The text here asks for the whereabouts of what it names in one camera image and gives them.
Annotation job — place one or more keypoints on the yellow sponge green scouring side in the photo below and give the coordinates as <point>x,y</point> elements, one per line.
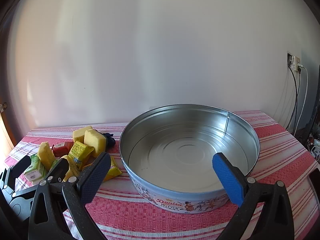
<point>93,141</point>

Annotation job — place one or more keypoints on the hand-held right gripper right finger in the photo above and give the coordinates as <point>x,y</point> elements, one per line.
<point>228,180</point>

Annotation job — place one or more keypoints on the pile of small household items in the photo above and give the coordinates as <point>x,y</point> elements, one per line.
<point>314,148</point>

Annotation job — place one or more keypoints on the round metal cookie tin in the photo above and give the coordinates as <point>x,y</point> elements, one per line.
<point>180,155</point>

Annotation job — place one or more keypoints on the yellow snack packet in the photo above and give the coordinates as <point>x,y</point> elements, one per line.
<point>73,171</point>
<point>80,152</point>
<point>113,170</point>

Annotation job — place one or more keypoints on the red white striped tablecloth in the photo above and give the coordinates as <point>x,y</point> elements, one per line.
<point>275,155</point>

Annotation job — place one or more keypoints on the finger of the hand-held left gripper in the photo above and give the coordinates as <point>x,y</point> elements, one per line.
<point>21,165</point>
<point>61,168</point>

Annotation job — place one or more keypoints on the red snack packet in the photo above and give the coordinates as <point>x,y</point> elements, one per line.
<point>61,149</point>

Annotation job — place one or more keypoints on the dark blue cloth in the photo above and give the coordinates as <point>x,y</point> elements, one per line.
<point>110,140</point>

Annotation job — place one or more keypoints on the dark frame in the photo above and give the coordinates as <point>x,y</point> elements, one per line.
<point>315,105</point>

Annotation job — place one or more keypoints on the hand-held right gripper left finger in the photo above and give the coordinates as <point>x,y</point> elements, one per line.
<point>95,180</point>

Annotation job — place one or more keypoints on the white wall socket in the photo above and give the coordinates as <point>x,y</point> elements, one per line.
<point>295,61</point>

